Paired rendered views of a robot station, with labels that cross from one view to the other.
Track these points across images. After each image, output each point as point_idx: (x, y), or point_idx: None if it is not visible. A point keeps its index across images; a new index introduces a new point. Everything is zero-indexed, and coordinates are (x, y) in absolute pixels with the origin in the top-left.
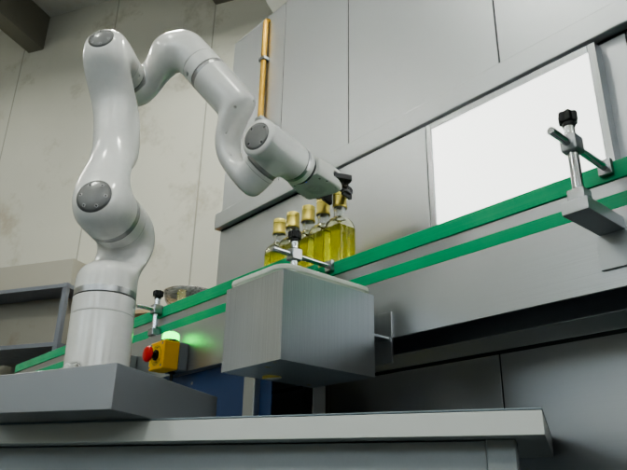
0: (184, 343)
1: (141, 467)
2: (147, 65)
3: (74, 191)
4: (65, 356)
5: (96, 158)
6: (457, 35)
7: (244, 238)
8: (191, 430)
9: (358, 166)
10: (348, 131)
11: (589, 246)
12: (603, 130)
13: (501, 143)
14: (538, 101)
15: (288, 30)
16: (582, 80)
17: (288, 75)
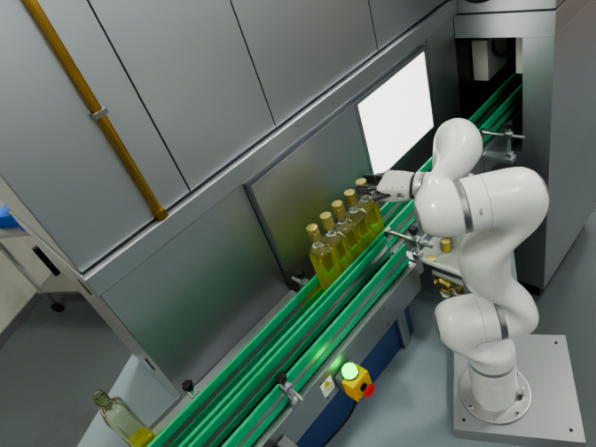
0: (352, 362)
1: None
2: (457, 176)
3: (536, 320)
4: (513, 393)
5: (518, 290)
6: (348, 17)
7: (163, 271)
8: None
9: (309, 146)
10: (269, 112)
11: (482, 164)
12: (430, 97)
13: (395, 109)
14: (407, 81)
15: None
16: (422, 68)
17: (120, 28)
